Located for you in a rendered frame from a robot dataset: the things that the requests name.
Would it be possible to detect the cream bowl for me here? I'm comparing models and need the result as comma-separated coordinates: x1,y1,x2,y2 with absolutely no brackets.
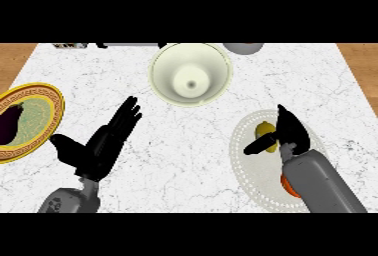
147,43,233,108

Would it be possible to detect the yellow patterned plate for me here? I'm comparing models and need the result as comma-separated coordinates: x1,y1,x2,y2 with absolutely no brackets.
0,82,66,165

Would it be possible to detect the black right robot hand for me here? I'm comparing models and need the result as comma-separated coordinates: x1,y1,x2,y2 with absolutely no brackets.
242,103,312,156

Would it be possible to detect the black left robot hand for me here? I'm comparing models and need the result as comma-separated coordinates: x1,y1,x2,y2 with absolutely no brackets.
48,95,144,183

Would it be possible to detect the dark purple eggplant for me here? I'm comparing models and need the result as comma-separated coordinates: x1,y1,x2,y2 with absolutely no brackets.
0,101,26,146

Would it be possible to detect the dark patterned box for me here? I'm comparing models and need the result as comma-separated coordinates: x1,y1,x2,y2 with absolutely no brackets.
51,43,89,50

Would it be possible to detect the yellow lemon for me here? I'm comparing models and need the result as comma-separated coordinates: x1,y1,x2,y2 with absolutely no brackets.
253,121,280,154

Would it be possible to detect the grey round container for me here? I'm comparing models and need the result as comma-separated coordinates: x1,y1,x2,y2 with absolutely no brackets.
221,43,265,56

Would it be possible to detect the white round placemat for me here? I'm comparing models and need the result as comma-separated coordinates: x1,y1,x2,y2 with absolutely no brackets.
228,109,330,213

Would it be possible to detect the grey flat appliance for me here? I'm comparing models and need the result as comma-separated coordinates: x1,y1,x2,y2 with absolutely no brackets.
94,43,168,50

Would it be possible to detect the orange fruit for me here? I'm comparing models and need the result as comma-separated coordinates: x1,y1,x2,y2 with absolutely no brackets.
278,173,302,200

